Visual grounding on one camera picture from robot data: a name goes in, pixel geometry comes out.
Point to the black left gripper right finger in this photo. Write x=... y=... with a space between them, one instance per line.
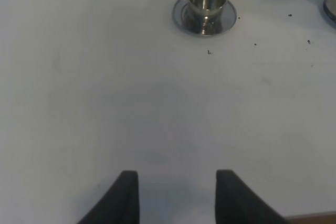
x=235 y=202

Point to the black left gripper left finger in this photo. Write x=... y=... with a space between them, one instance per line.
x=120 y=204

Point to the steel teapot saucer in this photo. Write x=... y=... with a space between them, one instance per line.
x=328 y=13

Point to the steel saucer far left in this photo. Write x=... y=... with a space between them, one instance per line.
x=184 y=23

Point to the steel teacup far left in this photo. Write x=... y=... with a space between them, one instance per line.
x=203 y=16

